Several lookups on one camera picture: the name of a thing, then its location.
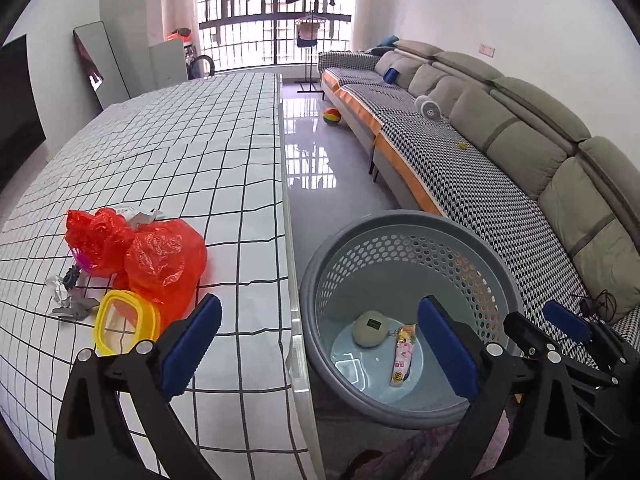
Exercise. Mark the grey perforated trash basket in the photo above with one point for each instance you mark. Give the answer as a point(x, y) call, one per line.
point(389, 262)

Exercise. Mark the beige fluffy round pouch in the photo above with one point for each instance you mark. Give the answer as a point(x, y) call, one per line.
point(370, 329)

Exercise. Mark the pink snack packet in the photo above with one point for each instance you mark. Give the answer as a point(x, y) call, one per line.
point(404, 346)

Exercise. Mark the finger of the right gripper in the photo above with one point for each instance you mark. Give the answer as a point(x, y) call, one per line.
point(567, 319)
point(535, 344)

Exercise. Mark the white grid tablecloth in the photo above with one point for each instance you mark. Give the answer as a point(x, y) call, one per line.
point(209, 152)

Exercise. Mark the colourful ball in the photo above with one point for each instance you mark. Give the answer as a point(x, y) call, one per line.
point(331, 116)

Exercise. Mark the grey cabinet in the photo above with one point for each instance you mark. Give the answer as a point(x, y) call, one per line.
point(168, 63)

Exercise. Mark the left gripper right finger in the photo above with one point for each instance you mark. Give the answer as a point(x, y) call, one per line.
point(545, 441)

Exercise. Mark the grey toy shark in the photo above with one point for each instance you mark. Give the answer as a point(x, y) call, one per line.
point(79, 307)

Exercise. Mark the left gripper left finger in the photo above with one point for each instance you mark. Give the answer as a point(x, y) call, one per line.
point(93, 440)

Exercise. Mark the red plastic bag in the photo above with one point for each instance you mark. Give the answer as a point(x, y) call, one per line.
point(161, 261)

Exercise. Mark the blue cushion roll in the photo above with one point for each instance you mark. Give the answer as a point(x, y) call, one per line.
point(391, 75)

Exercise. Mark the clothes rack stand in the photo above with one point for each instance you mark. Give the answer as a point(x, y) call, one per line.
point(307, 29)

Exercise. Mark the light blue wipes packet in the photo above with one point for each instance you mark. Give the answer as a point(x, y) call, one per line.
point(135, 216)

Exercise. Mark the yellow square lid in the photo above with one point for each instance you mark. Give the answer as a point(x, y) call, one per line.
point(124, 319)

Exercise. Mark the black television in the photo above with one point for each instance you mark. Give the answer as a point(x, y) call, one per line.
point(21, 132)

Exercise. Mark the houndstooth sofa cover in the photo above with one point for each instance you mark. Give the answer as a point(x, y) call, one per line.
point(431, 167)

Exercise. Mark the grey sofa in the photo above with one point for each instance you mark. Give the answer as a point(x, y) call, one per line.
point(585, 185)

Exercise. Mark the leaning floor mirror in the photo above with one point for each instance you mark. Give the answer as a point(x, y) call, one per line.
point(98, 61)

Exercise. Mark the white small fan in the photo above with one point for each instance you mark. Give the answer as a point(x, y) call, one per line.
point(428, 108)

